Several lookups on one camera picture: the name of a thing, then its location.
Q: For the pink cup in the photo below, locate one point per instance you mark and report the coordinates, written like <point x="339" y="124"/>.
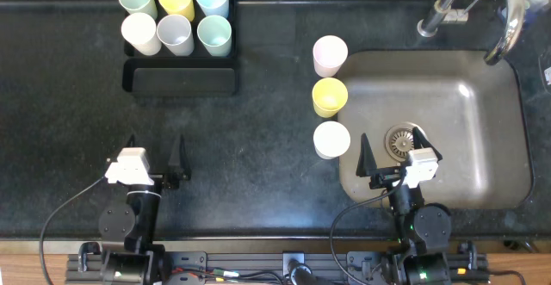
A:
<point x="329" y="52"/>

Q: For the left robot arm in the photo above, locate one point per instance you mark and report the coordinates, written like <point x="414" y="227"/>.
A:
<point x="138" y="216"/>

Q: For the steel tap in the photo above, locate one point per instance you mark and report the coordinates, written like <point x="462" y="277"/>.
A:
<point x="512" y="22"/>

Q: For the grey cup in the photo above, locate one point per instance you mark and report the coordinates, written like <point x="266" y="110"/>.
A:
<point x="175" y="33"/>

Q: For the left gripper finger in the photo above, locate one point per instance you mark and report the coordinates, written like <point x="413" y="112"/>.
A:
<point x="131" y="143"/>
<point x="179" y="160"/>

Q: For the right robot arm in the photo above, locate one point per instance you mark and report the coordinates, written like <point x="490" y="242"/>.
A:
<point x="424" y="229"/>

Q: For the steel sink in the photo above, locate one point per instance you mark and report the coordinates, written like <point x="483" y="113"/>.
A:
<point x="465" y="125"/>

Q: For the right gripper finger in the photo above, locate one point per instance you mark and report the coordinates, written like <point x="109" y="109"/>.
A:
<point x="366" y="160"/>
<point x="424" y="142"/>

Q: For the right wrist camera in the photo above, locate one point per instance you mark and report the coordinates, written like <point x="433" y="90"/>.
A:
<point x="422" y="166"/>

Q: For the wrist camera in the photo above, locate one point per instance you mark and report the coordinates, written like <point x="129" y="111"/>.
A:
<point x="129" y="166"/>
<point x="422" y="166"/>

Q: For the black tray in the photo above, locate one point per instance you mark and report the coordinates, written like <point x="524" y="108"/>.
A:
<point x="183" y="80"/>

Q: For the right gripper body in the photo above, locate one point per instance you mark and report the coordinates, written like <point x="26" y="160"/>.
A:
<point x="385" y="178"/>

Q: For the mounting rail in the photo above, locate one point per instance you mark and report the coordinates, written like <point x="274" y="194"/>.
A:
<point x="258" y="268"/>

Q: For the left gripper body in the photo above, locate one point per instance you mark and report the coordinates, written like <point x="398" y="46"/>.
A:
<point x="165" y="181"/>

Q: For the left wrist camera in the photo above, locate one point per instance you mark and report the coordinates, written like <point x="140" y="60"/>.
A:
<point x="129" y="166"/>

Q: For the white cup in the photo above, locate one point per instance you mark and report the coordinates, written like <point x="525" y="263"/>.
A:
<point x="140" y="32"/>
<point x="331" y="139"/>

